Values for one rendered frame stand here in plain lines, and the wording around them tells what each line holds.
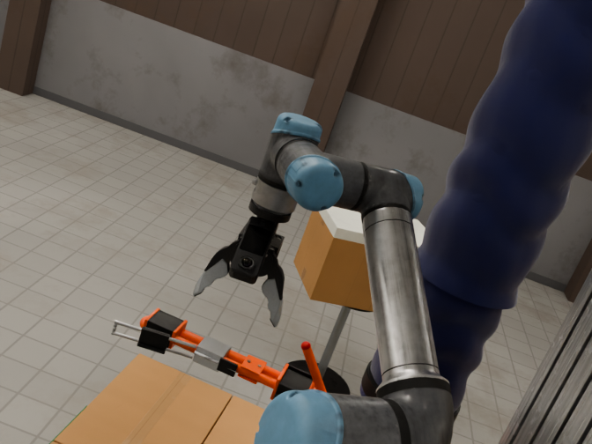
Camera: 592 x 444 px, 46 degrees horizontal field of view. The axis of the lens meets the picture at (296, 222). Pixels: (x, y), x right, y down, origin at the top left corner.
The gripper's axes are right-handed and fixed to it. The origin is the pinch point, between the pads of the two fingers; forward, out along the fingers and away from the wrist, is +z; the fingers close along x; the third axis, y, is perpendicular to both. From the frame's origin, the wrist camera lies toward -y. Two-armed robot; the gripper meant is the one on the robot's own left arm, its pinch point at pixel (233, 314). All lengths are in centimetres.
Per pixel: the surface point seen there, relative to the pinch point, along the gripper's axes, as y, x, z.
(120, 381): 103, 39, 98
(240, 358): 41, -2, 33
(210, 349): 39, 6, 32
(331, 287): 210, -23, 81
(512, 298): 30, -50, -10
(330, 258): 207, -18, 66
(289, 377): 39, -14, 32
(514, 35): 33, -30, -57
